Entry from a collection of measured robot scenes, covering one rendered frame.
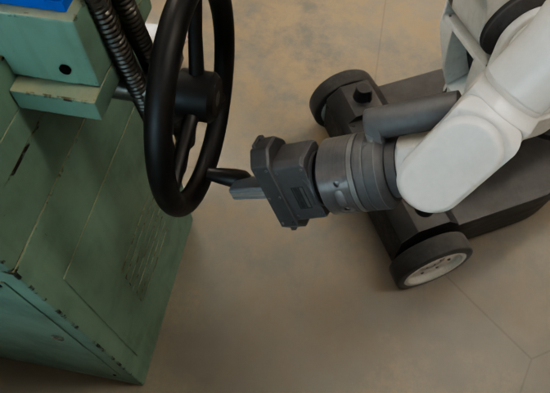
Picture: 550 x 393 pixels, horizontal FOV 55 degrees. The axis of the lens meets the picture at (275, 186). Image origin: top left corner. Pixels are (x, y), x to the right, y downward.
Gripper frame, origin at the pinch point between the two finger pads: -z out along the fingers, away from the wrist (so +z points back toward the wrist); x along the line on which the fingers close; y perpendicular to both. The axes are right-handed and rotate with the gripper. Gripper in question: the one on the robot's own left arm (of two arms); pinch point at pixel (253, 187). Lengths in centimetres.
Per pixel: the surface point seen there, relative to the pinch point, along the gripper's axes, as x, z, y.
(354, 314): -65, -18, -34
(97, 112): 17.7, -7.1, 7.9
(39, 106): 20.4, -13.1, 9.0
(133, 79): 18.2, -5.8, 2.0
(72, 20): 26.9, -1.9, 8.9
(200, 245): -42, -55, -37
